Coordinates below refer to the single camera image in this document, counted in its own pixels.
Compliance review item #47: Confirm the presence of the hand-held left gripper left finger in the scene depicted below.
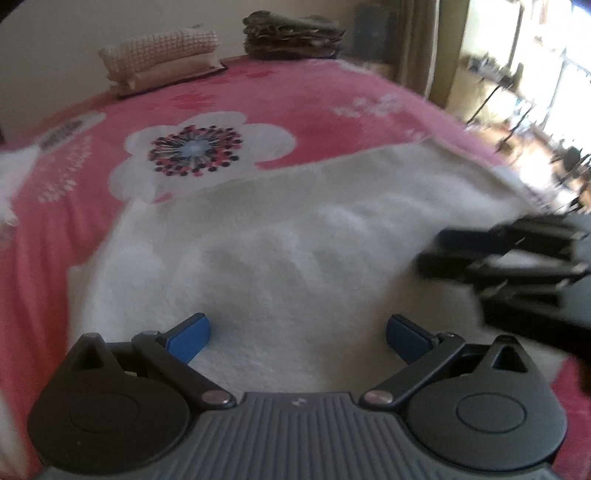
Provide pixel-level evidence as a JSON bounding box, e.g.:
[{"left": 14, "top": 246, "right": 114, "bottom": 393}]
[{"left": 67, "top": 312, "right": 236, "bottom": 409}]

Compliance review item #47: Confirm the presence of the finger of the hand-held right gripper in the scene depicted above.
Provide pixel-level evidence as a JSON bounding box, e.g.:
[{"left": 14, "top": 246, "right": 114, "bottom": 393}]
[
  {"left": 417, "top": 252, "right": 591, "bottom": 284},
  {"left": 436, "top": 217, "right": 591, "bottom": 256}
]

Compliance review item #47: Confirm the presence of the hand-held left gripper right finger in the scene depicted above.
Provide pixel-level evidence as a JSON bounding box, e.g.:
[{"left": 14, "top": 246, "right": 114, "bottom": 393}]
[{"left": 362, "top": 314, "right": 532, "bottom": 409}]

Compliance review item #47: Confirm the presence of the white fuzzy deer sweater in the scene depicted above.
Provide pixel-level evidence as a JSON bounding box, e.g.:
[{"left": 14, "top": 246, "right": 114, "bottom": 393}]
[{"left": 67, "top": 138, "right": 555, "bottom": 398}]

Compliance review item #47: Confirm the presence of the stack of dark folded clothes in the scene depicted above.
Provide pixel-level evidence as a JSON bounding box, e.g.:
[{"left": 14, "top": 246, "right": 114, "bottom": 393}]
[{"left": 242, "top": 10, "right": 347, "bottom": 61}]

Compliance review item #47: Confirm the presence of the black tripod stand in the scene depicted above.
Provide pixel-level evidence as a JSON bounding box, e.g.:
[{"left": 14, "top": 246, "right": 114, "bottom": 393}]
[
  {"left": 464, "top": 74, "right": 507, "bottom": 128},
  {"left": 496, "top": 99, "right": 537, "bottom": 154}
]

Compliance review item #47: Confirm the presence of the pink floral blanket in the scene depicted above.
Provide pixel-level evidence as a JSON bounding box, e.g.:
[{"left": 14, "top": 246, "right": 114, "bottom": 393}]
[{"left": 0, "top": 55, "right": 591, "bottom": 462}]

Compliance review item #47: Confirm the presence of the beige curtain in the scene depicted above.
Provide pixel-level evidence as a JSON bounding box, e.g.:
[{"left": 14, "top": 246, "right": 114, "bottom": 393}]
[{"left": 394, "top": 0, "right": 472, "bottom": 100}]

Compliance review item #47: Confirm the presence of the white folded garment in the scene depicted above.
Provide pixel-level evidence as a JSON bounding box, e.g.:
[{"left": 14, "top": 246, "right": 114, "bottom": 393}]
[{"left": 0, "top": 144, "right": 40, "bottom": 228}]

